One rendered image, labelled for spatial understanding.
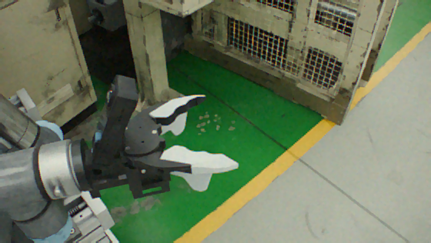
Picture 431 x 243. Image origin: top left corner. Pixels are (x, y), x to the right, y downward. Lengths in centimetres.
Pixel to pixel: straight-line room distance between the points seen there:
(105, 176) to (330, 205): 135
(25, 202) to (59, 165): 7
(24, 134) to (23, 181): 14
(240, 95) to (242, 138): 34
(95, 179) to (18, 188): 10
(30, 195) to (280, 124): 164
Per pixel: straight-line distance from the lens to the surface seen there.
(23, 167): 46
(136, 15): 166
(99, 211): 87
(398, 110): 231
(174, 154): 41
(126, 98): 38
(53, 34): 172
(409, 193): 190
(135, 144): 43
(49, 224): 54
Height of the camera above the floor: 140
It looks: 46 degrees down
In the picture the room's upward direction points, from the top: straight up
